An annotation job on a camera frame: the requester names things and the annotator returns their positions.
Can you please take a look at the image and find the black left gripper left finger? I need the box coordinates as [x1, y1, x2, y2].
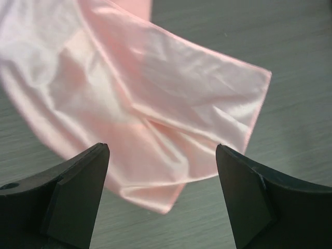
[1, 143, 110, 248]

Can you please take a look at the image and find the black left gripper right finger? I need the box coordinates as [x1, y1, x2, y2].
[216, 145, 331, 248]

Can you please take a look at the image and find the pink satin napkin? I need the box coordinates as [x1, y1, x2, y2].
[1, 1, 271, 214]

